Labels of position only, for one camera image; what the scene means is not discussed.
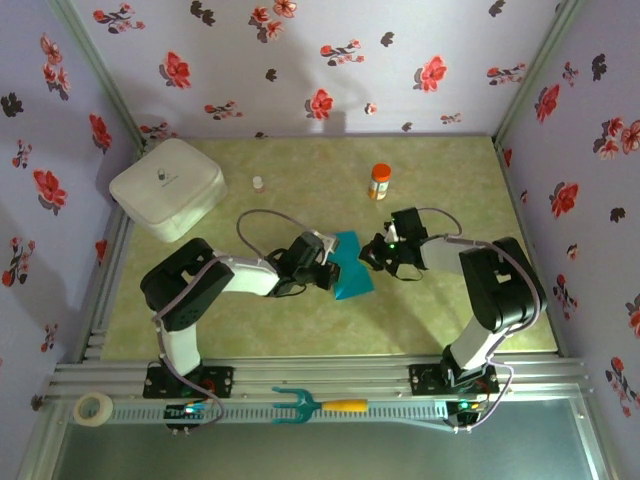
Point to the blue paper sheet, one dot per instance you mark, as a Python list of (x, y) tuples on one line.
[(355, 280)]

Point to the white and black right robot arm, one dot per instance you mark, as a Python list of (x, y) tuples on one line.
[(500, 285)]

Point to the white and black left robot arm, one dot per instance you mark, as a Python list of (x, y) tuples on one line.
[(180, 290)]

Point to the grey metal sheet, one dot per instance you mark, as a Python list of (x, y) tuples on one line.
[(320, 450)]

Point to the orange capped bottle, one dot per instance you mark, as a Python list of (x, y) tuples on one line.
[(380, 182)]

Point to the small white bottle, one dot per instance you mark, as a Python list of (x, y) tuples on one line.
[(258, 183)]

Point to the white plastic lidded box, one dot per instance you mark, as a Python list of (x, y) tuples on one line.
[(165, 180)]

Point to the white tape roll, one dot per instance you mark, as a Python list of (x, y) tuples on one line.
[(100, 402)]

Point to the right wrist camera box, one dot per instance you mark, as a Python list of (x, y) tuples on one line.
[(392, 234)]

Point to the aluminium front rail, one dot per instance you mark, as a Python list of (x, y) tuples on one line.
[(320, 372)]

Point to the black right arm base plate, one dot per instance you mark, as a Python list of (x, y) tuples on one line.
[(425, 378)]

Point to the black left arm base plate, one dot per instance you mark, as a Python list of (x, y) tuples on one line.
[(220, 380)]

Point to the aluminium corner post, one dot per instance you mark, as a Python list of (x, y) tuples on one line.
[(539, 65), (100, 67)]

